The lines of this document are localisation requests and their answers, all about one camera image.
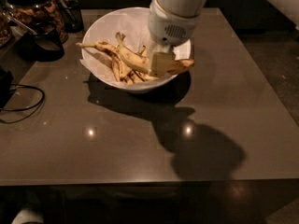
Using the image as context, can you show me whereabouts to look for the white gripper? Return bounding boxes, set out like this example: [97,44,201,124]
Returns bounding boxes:
[149,0,199,77]

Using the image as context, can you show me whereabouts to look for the spotted banana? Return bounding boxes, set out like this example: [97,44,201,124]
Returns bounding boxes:
[115,32,195,76]

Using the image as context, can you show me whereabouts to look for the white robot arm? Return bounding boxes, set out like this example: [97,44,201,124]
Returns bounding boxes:
[149,0,299,77]

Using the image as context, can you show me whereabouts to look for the bananas at bowl bottom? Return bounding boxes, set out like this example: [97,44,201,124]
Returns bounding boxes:
[111,47,156,85]

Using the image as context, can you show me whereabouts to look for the white bowl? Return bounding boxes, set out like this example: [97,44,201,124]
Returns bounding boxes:
[81,7,192,94]

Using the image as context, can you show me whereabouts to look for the long banana left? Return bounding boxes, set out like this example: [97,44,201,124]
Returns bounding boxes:
[77,41,131,82]

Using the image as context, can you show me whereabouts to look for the black mesh pen cup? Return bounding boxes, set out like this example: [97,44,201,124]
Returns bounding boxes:
[60,1,84,33]

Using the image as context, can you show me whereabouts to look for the black mug with spoon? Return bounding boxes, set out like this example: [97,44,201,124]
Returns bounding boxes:
[20,22,64,62]

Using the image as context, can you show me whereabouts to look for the glass jar with lid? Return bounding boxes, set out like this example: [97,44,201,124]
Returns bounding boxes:
[5,0,68,43]

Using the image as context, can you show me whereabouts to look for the glass dish far left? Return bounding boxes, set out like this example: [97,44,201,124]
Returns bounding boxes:
[0,7,13,48]

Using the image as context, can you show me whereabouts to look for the black device at left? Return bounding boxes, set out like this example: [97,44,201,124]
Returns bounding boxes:
[0,66,13,108]

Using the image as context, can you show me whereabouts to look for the white object bottom left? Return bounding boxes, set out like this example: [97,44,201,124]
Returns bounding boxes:
[11,209,44,224]

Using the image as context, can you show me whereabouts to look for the black cable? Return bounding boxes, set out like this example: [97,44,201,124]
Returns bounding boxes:
[0,83,47,125]

